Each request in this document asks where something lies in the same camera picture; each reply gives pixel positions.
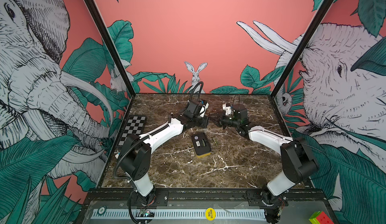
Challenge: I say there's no yellow alarm clock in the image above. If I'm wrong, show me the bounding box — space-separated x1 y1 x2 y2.
191 132 212 158

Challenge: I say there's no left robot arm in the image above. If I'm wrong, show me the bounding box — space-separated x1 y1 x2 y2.
113 114 209 197

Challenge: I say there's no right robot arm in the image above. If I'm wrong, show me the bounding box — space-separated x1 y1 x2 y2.
219 116 320 203

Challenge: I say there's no checkerboard calibration card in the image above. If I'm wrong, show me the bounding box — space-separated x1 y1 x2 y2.
118 115 147 147

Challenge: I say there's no yellow big blind chip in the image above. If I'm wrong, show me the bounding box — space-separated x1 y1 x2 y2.
205 208 216 221

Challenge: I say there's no small circuit board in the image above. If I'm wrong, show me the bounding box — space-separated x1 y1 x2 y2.
139 210 155 218

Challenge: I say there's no colourful puzzle cube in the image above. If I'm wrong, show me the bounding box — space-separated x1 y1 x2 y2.
309 211 334 224

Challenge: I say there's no small round dial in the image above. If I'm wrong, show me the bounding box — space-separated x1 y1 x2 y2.
97 206 107 216

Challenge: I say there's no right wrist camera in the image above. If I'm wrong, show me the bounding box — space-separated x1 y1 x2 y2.
222 103 248 120

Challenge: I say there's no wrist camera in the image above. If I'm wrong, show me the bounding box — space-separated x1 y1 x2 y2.
183 100 209 119
222 103 248 120

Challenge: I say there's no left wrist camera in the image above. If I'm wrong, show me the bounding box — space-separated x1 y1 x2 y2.
183 100 209 119

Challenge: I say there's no white slotted cable duct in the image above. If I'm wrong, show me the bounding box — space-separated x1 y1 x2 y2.
91 209 266 221

